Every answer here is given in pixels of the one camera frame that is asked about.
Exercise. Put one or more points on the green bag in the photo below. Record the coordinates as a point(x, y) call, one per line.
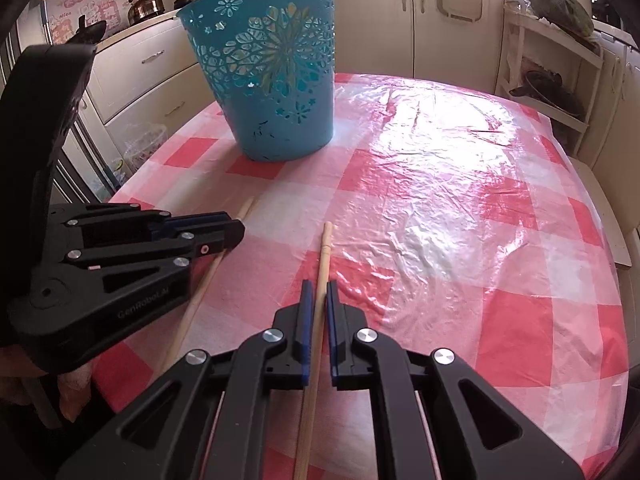
point(555, 5)

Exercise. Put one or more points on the cream drawer cabinet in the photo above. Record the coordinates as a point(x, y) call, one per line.
point(140, 85)

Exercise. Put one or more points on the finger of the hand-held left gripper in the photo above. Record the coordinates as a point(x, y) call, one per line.
point(220, 240)
point(200, 222)

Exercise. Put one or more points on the stainless steel appliance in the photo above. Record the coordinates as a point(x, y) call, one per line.
point(85, 160)

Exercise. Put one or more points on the cream cabinet doors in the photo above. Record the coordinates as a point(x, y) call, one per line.
point(380, 25)

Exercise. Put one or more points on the blue perforated plastic basket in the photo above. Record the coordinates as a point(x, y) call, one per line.
point(290, 135)

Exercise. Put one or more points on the pale wooden chopstick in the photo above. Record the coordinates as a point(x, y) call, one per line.
point(324, 265)
point(200, 295)

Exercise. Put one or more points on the pink checked plastic tablecloth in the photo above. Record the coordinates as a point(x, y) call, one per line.
point(450, 210)

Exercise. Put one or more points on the pink wall sticker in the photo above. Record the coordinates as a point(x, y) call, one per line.
point(107, 10)

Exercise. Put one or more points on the white shelf rack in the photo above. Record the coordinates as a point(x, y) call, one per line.
point(565, 35)

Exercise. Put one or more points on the dark pan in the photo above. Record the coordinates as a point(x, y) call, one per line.
point(550, 92)

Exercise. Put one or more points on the steel kettle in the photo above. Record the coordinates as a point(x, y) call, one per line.
point(145, 10)

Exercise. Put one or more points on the clear plastic container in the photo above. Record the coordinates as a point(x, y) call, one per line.
point(142, 155)

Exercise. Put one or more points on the cream side cabinet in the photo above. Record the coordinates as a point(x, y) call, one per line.
point(615, 85)

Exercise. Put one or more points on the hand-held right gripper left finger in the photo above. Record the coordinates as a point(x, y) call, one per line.
point(306, 330)

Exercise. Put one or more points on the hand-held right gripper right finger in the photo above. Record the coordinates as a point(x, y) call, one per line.
point(333, 330)

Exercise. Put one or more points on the black wok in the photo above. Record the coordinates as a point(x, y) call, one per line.
point(90, 34)

